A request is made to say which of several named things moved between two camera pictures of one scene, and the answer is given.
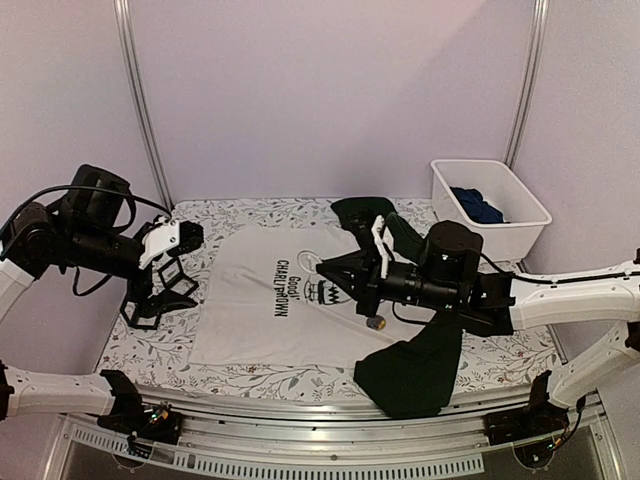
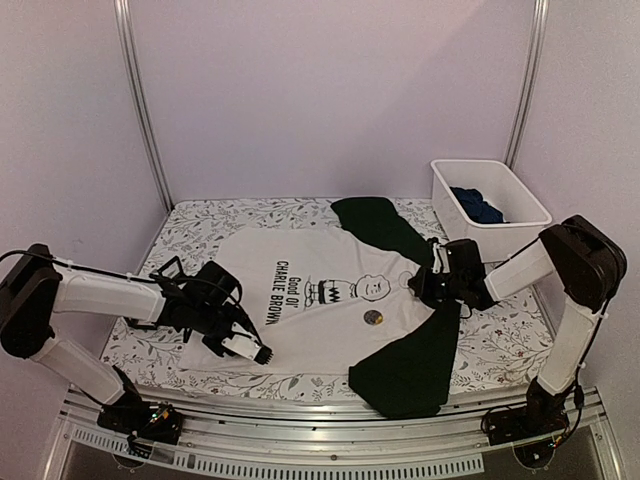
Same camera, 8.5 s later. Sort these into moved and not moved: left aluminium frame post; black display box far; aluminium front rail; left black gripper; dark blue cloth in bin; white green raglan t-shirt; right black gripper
Moved: left black gripper; white green raglan t-shirt; right black gripper
Not moved: left aluminium frame post; dark blue cloth in bin; aluminium front rail; black display box far
